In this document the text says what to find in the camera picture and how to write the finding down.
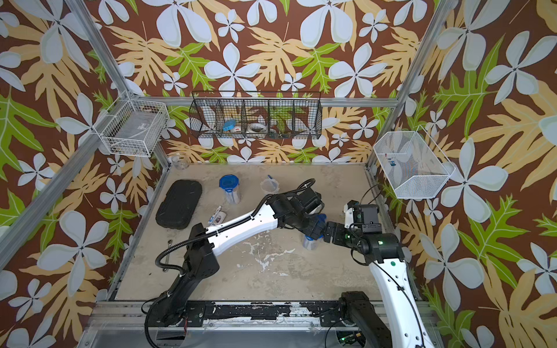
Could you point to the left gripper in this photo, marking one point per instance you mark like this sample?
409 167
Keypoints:
310 230

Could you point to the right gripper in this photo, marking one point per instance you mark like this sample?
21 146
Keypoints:
337 235

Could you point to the blue lid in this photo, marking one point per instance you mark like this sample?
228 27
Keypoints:
321 216
229 183

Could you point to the toothpaste tube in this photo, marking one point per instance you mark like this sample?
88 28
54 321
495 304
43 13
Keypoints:
215 214

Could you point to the white bottle purple label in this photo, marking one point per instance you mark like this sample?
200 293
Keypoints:
219 219

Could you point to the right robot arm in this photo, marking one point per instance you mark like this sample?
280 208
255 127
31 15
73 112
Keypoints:
361 233

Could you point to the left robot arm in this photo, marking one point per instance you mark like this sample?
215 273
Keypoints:
196 258

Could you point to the white mesh basket right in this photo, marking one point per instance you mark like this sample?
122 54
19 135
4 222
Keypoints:
413 163

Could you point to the black rubber mat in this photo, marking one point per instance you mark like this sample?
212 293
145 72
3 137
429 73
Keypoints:
181 200

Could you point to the glass jar corner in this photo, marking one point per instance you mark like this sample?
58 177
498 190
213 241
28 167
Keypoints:
179 161

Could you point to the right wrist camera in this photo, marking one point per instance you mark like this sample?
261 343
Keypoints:
349 213

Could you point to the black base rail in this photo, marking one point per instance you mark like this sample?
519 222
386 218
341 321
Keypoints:
197 313

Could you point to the black wire basket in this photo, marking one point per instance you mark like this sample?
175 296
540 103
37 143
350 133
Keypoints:
259 115

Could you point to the white wire basket left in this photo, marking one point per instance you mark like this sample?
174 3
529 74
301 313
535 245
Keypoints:
132 126

